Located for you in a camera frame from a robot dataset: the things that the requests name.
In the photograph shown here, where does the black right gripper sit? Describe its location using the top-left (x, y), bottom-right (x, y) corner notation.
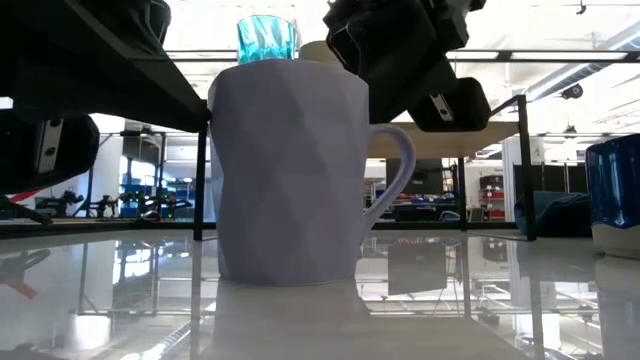
top-left (322, 0), bottom-right (493, 134)

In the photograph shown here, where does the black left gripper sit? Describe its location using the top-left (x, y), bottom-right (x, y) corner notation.
top-left (0, 0), bottom-right (212, 134)

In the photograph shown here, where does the pale yellow cup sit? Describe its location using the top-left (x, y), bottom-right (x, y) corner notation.
top-left (298, 40), bottom-right (346, 66)

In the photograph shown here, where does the lavender faceted mug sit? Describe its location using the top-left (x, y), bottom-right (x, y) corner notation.
top-left (207, 58), bottom-right (417, 287)

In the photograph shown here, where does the dark blue glazed mug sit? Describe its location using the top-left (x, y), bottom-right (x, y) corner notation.
top-left (584, 132), bottom-right (640, 260)

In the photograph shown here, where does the background robot workstation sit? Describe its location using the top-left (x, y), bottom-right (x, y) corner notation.
top-left (34, 188), bottom-right (194, 222)

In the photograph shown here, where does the black background cabinet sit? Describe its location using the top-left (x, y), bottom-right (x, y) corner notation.
top-left (385, 158), bottom-right (447, 222)

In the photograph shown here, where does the rack with red bins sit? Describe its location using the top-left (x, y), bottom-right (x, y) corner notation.
top-left (478, 173), bottom-right (507, 221)

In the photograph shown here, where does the black overhead crossbar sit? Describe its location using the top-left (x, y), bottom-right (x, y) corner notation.
top-left (164, 48), bottom-right (640, 64)

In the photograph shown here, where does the dark blue cloth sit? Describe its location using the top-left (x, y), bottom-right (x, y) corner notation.
top-left (513, 190), bottom-right (594, 239)

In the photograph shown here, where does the teal glass tumbler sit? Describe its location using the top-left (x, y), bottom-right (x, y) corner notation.
top-left (236, 14), bottom-right (300, 65)

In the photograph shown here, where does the red and black bracket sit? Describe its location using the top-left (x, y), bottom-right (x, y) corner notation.
top-left (0, 188), bottom-right (54, 226)

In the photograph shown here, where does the black table frame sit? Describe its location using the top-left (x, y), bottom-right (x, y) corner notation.
top-left (0, 218), bottom-right (521, 240)

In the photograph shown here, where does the silver ceiling duct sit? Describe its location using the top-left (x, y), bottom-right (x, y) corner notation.
top-left (524, 22), bottom-right (640, 102)

